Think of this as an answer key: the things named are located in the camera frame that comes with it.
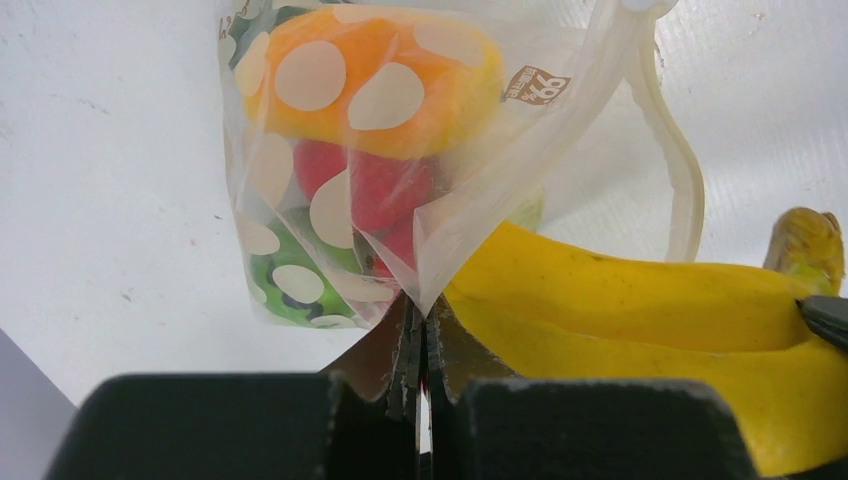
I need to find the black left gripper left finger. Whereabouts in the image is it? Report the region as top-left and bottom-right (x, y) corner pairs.
(47, 295), (421, 479)

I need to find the yellow fake banana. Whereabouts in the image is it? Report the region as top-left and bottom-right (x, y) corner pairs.
(444, 207), (847, 477)

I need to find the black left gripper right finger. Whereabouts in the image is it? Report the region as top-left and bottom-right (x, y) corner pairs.
(424, 299), (757, 479)

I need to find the red fake food ball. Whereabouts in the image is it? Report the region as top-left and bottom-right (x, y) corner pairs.
(293, 140), (437, 273)

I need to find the clear zip top bag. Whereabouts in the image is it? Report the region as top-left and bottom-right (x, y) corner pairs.
(213, 1), (704, 330)

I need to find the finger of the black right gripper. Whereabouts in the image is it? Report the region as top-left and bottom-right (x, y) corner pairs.
(796, 295), (847, 352)

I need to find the green fake food ball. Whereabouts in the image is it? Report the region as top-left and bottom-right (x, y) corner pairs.
(248, 219), (357, 329)

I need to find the orange fake food ball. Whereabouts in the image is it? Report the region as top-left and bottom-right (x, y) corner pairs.
(233, 5), (504, 160)

